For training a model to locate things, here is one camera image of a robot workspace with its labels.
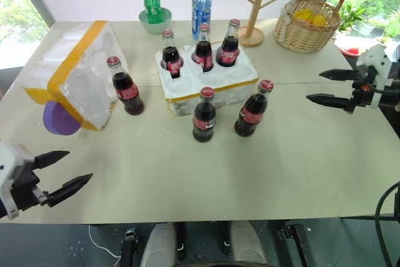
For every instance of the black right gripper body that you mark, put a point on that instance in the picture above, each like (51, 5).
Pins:
(364, 88)

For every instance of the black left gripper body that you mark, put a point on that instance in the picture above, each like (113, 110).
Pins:
(25, 185)

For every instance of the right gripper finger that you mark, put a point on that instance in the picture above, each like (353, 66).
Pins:
(342, 75)
(334, 102)

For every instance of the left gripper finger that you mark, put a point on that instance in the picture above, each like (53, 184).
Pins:
(50, 158)
(68, 187)

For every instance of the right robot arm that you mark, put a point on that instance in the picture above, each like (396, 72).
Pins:
(394, 81)

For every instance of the glass cola bottle red label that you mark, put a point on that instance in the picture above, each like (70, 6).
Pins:
(228, 49)
(251, 113)
(203, 51)
(172, 57)
(126, 92)
(204, 120)

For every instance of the white foam box yellow tape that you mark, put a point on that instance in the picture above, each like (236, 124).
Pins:
(84, 70)

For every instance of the white dish with red item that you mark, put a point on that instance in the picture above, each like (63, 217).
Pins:
(351, 50)

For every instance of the purple round disc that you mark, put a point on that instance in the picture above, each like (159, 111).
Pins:
(59, 121)

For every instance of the green potted plant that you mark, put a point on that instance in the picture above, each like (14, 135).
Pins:
(351, 18)

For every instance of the yellow fruit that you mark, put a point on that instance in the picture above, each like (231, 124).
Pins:
(319, 20)
(302, 15)

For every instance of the grey rounded shape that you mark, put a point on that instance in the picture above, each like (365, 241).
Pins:
(247, 243)
(157, 245)

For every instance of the wooden branch stand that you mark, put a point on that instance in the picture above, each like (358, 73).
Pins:
(257, 7)

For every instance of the clear water bottle blue cap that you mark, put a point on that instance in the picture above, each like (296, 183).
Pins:
(201, 7)

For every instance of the pale green bowl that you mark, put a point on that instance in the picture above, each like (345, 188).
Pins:
(156, 27)

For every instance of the green soda bottle yellow cap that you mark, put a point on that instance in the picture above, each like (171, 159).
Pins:
(152, 6)

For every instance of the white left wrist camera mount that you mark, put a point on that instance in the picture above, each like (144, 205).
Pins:
(11, 157)

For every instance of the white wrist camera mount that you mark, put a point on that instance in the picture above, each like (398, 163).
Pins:
(11, 157)
(379, 57)

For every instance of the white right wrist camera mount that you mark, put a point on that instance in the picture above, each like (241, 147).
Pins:
(379, 57)

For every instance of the black table bracket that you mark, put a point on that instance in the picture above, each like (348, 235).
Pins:
(295, 243)
(129, 248)

